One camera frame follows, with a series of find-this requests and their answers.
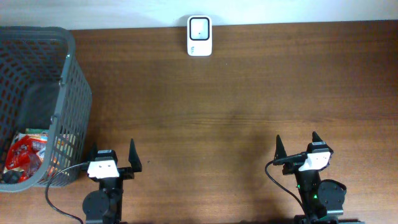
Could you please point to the grey plastic basket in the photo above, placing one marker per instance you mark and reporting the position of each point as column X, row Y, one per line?
column 43, row 87

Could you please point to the red snack bag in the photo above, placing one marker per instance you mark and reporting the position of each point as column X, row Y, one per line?
column 25, row 156

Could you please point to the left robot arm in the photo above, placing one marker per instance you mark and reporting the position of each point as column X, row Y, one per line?
column 105, row 204

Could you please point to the green tissue pack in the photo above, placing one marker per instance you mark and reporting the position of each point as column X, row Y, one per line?
column 36, row 131

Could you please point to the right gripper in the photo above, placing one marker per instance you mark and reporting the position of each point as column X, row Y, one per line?
column 280, row 152

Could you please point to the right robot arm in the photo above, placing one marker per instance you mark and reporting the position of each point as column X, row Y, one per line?
column 321, row 200

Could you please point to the white barcode scanner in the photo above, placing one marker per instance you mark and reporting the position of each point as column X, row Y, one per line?
column 199, row 36

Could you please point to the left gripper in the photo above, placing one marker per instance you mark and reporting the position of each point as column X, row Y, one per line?
column 125, row 174

